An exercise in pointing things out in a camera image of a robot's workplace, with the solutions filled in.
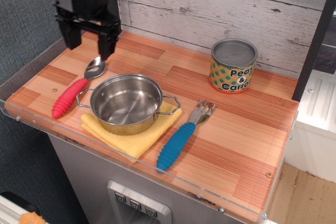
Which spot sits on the blue handled metal fork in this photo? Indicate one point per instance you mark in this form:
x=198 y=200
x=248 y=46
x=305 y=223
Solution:
x=174 y=146

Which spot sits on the peas and carrots can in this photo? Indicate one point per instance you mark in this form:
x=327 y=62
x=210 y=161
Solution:
x=232 y=65

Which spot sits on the stainless steel pot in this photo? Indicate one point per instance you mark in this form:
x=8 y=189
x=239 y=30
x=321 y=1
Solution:
x=126 y=104

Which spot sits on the orange object bottom left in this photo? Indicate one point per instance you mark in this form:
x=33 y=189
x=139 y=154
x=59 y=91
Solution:
x=31 y=218

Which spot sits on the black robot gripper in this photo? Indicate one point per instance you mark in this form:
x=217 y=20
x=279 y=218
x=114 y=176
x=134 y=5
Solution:
x=75 y=16

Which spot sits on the white toy sink unit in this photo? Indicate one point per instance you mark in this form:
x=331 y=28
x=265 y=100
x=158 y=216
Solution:
x=311 y=146

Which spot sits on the dark right support post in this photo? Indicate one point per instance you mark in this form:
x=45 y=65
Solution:
x=312 y=54

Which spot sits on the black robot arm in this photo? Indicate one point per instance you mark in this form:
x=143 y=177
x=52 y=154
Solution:
x=100 y=17

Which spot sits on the yellow folded cloth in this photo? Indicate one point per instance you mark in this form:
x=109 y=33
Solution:
x=132 y=147

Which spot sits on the clear acrylic table guard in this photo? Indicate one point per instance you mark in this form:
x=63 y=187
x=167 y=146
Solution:
x=225 y=162

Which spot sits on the grey toy fridge cabinet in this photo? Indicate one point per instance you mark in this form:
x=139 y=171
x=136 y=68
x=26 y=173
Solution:
x=111 y=192

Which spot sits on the red handled metal spoon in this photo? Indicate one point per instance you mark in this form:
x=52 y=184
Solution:
x=63 y=103

